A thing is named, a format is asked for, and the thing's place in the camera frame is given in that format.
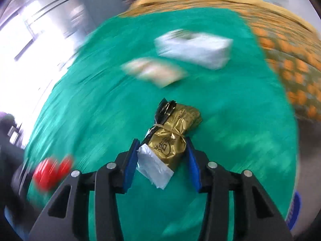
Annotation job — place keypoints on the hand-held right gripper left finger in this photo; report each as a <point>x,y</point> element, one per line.
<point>131,165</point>

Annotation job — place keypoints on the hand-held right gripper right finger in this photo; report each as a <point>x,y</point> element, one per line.
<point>194,165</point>

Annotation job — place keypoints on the gold and silver foil packet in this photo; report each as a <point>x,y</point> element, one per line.
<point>168,140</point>

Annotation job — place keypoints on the red mesh bag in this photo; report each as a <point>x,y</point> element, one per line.
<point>51,172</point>

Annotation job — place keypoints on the green blanket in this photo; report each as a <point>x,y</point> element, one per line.
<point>238,143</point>

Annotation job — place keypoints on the yellow snack packet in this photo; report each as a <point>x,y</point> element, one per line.
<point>155,71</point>

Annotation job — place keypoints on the blue and white plastic item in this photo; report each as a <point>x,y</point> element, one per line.
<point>295,210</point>

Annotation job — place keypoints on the white carton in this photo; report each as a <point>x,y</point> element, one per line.
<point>198,49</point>

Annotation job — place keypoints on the glass sliding door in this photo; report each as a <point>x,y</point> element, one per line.
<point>30,42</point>

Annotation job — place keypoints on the yellow patterned bedsheet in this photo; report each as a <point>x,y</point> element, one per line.
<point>288,50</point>

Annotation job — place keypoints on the grey curtain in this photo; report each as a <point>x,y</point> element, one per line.
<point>100,0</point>

